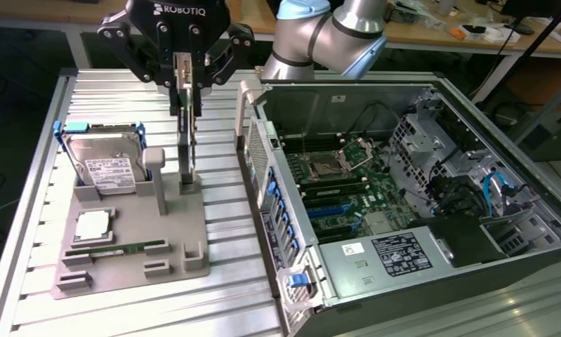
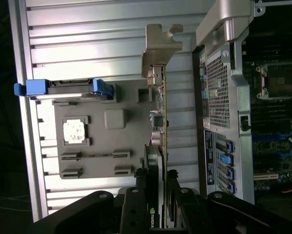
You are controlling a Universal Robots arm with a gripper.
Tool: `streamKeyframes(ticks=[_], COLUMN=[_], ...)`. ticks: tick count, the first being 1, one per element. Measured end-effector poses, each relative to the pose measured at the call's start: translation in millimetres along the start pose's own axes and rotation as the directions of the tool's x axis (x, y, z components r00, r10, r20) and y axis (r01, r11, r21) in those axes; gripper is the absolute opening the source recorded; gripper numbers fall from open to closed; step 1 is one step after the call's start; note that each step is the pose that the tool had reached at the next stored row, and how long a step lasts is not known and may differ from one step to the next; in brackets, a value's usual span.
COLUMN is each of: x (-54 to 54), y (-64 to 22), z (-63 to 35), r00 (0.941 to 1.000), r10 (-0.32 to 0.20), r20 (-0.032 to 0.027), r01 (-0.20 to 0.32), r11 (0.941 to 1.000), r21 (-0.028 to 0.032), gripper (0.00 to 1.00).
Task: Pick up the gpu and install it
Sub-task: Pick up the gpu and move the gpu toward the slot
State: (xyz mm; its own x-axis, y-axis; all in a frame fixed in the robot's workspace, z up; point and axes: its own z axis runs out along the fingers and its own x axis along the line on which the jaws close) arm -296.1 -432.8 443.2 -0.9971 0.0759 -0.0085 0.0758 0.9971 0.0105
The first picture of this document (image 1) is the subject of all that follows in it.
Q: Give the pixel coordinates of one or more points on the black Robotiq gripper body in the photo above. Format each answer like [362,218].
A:
[181,10]

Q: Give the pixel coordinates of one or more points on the Nvidia graphics card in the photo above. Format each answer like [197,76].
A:
[186,140]

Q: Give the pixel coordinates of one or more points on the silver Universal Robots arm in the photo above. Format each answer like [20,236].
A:
[326,35]

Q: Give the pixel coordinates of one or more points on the thin locking lever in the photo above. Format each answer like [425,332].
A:
[304,144]

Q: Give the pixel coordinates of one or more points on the hard disk in blue carrier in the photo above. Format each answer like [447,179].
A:
[106,161]

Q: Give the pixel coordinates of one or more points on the CPU socket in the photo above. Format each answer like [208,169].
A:
[321,166]

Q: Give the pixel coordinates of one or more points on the metal socket cover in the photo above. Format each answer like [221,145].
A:
[357,152]

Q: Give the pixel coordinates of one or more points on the small orange item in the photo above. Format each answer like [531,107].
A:
[457,32]

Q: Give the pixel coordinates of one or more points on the metal disk bay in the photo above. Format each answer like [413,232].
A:
[415,147]

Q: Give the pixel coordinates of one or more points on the blue expansion slot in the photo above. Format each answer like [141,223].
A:
[326,211]

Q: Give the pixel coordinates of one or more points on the green motherboard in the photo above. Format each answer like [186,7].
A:
[382,189]

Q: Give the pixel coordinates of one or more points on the white and black device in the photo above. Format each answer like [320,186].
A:
[487,33]

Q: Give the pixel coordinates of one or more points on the silver CPU chip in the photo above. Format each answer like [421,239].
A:
[92,226]

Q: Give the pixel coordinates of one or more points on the silver chipset heatsink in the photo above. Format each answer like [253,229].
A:
[378,223]

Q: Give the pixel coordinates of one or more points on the grey plastic parts rack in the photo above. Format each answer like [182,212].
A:
[134,245]

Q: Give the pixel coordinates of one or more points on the black computer monitor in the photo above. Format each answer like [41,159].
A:
[518,7]

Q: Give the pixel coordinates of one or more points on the green RAM stick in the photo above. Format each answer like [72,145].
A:
[116,250]

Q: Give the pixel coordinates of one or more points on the black stand pole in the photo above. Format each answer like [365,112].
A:
[543,31]

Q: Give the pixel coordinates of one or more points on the blue case latch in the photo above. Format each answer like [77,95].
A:
[296,281]

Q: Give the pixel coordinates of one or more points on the grey power supply unit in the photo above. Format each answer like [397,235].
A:
[382,259]

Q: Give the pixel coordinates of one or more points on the black plastic cover box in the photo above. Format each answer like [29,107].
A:
[453,242]

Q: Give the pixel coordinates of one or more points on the black box on floor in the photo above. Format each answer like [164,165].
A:
[555,140]

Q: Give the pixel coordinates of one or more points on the open black PC case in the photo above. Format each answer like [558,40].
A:
[495,288]

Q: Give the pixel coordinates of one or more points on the wooden desk white frame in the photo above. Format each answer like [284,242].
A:
[50,10]
[425,35]

